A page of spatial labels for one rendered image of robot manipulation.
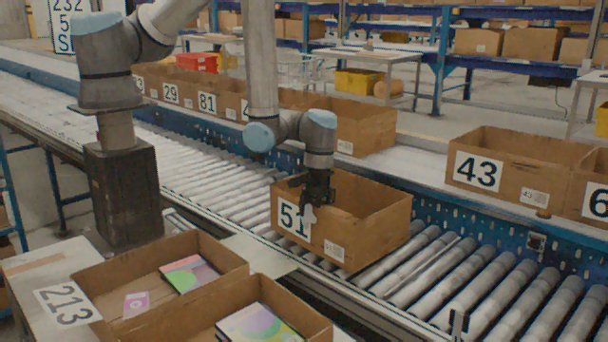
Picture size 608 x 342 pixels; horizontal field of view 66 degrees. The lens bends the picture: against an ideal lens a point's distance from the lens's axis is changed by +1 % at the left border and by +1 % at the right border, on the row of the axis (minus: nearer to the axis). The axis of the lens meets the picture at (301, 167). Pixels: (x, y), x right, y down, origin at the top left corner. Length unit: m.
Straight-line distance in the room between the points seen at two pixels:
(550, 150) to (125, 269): 1.49
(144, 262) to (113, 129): 0.42
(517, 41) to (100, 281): 5.44
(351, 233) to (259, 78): 0.51
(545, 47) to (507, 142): 4.13
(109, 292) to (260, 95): 0.69
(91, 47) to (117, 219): 0.53
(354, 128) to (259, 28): 0.82
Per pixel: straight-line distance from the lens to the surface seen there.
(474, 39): 6.34
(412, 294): 1.40
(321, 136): 1.35
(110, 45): 1.50
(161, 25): 1.58
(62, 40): 2.60
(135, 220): 1.63
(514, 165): 1.65
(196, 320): 1.21
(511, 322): 1.37
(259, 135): 1.27
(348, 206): 1.76
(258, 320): 1.19
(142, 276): 1.48
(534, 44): 6.07
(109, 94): 1.50
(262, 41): 1.24
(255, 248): 1.55
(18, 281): 1.62
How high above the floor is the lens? 1.54
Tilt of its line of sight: 21 degrees down
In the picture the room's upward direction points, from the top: straight up
